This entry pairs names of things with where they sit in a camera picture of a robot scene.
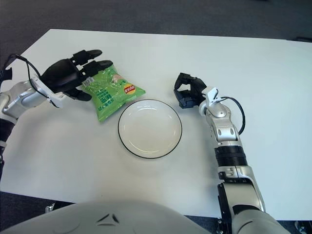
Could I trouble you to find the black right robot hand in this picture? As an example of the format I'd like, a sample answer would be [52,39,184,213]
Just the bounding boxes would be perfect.
[173,72,208,109]

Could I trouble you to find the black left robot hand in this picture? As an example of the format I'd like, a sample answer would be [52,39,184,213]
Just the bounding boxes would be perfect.
[40,49,114,102]

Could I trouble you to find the green snack chip bag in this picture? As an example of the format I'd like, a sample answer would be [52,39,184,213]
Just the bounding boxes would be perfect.
[81,64,146,124]

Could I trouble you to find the white plate black rim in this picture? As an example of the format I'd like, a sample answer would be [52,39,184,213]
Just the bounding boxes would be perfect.
[117,98,182,160]

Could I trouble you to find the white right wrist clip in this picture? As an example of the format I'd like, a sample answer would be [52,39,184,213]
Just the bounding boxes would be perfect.
[204,87,220,106]

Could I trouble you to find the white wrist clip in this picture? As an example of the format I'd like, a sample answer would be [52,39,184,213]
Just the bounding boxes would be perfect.
[29,76,66,108]
[204,87,220,106]

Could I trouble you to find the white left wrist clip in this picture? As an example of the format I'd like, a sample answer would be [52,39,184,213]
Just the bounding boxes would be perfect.
[29,76,66,108]

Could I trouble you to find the grey robot torso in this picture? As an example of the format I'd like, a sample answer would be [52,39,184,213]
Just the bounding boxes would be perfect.
[0,199,215,234]

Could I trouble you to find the chair caster wheel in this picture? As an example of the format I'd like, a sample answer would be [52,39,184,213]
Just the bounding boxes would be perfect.
[293,220,312,232]

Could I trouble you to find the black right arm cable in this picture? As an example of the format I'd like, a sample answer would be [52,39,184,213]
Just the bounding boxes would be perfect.
[218,97,245,135]

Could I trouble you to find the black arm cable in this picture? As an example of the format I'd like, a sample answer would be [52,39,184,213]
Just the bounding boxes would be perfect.
[0,54,47,93]
[218,97,245,135]

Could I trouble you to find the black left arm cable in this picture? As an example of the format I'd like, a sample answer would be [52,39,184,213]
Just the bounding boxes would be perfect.
[0,54,47,93]

